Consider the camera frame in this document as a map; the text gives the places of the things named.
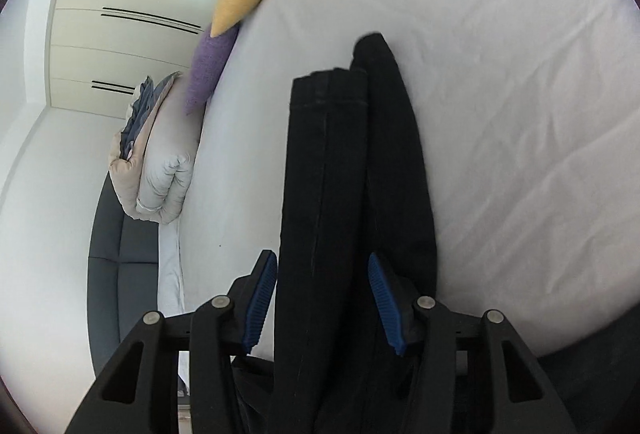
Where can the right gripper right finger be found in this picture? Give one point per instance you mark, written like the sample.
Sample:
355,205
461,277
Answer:
395,305

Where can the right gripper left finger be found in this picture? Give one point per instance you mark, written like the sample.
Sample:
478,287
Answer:
251,296

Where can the black denim pants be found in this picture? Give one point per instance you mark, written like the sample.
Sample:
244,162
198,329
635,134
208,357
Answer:
355,186

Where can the dark grey upholstered headboard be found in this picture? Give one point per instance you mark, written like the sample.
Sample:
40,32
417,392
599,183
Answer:
122,275

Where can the folded beige grey duvet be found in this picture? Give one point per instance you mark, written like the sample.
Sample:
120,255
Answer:
151,181

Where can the purple cushion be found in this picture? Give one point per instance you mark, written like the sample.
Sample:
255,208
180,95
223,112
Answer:
210,58

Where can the cream built-in wardrobe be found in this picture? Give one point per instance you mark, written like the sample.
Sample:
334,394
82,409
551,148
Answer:
101,50

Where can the white bed sheet mattress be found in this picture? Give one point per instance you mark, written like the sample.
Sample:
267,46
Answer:
529,118

